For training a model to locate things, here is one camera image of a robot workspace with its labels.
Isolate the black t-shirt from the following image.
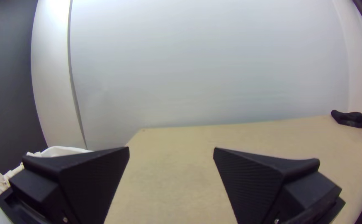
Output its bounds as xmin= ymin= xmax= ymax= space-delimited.
xmin=330 ymin=109 xmax=362 ymax=131

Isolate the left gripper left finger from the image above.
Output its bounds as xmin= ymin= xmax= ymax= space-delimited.
xmin=0 ymin=146 xmax=130 ymax=224

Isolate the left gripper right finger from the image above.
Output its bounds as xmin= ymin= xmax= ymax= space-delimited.
xmin=213 ymin=147 xmax=346 ymax=224

